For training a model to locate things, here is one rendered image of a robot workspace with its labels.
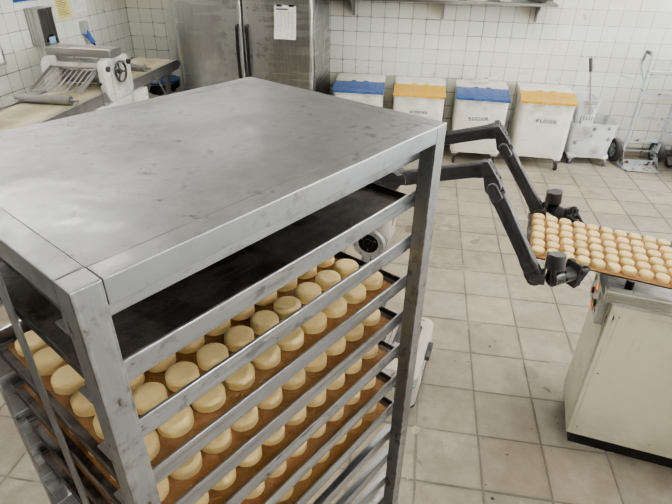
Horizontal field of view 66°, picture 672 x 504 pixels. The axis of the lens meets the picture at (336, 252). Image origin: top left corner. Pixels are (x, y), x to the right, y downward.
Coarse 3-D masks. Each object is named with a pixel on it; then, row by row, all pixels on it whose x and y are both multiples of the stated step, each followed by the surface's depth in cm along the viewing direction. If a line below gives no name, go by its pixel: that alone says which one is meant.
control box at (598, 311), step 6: (600, 276) 224; (606, 276) 224; (594, 282) 231; (600, 282) 220; (606, 282) 220; (594, 288) 228; (600, 288) 218; (594, 294) 226; (600, 300) 214; (594, 306) 221; (600, 306) 214; (606, 306) 213; (594, 312) 220; (600, 312) 215; (594, 318) 218; (600, 318) 216; (600, 324) 218
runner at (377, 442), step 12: (384, 432) 127; (372, 444) 124; (360, 456) 121; (372, 456) 121; (348, 468) 118; (360, 468) 118; (336, 480) 115; (348, 480) 115; (324, 492) 113; (336, 492) 112
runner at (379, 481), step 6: (378, 474) 137; (384, 474) 137; (378, 480) 136; (384, 480) 134; (372, 486) 134; (378, 486) 132; (366, 492) 133; (372, 492) 130; (360, 498) 131; (366, 498) 128
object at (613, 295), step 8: (608, 288) 206; (616, 288) 206; (608, 296) 206; (616, 296) 205; (624, 296) 204; (632, 296) 203; (640, 296) 202; (648, 296) 202; (656, 296) 202; (624, 304) 206; (632, 304) 204; (640, 304) 203; (648, 304) 202; (656, 304) 201; (664, 304) 200; (664, 312) 202
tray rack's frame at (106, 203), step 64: (64, 128) 80; (128, 128) 80; (192, 128) 81; (256, 128) 81; (320, 128) 82; (384, 128) 82; (0, 192) 60; (64, 192) 60; (128, 192) 60; (192, 192) 61; (256, 192) 61; (320, 192) 65; (0, 256) 53; (64, 256) 48; (128, 256) 48; (192, 256) 52; (128, 384) 52; (64, 448) 77; (128, 448) 55
